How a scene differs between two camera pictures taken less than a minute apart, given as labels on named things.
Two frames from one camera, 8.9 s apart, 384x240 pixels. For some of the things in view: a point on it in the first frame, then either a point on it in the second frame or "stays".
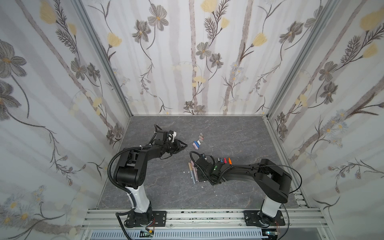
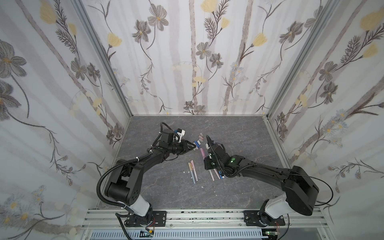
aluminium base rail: x=299 y=219 stays
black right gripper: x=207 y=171 → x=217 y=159
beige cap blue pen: x=191 y=169 stays
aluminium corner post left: x=82 y=9 stays
